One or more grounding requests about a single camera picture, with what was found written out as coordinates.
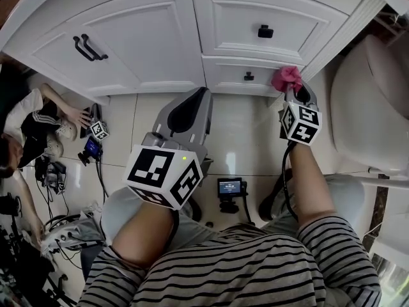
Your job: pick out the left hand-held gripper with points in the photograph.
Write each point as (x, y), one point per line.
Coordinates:
(153, 168)

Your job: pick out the person's left forearm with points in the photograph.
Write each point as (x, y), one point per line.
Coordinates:
(140, 232)

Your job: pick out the small blue-screen monitor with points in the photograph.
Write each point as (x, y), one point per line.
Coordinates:
(92, 147)

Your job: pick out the white cabinet door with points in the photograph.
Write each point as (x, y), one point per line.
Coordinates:
(64, 72)
(147, 43)

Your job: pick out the person's light trousers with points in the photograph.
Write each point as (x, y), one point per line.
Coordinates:
(119, 209)

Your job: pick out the spare hand-held gripper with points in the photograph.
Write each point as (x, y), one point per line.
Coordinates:
(99, 130)

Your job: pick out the tall white drawer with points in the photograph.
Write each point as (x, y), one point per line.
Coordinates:
(236, 21)

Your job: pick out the small black monitor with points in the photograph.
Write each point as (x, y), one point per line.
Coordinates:
(229, 186)

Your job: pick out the black drawer knob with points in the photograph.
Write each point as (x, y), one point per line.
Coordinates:
(265, 31)
(248, 76)

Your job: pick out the metal rack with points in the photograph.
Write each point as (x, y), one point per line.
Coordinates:
(388, 21)

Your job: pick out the pink cloth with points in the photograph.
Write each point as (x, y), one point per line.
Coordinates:
(286, 77)

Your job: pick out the person's striped shirt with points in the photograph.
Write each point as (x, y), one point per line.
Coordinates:
(230, 267)

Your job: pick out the white vanity cabinet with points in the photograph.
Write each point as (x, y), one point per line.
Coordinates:
(143, 27)

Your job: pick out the white pipe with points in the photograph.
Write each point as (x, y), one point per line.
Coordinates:
(390, 173)

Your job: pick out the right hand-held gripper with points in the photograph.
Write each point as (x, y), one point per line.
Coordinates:
(302, 125)

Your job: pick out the white toilet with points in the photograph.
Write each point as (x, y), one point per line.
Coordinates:
(367, 107)

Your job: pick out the grey equipment bag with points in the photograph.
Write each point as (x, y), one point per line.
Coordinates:
(73, 235)

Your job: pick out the person's right forearm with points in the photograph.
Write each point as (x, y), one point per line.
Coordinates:
(310, 187)

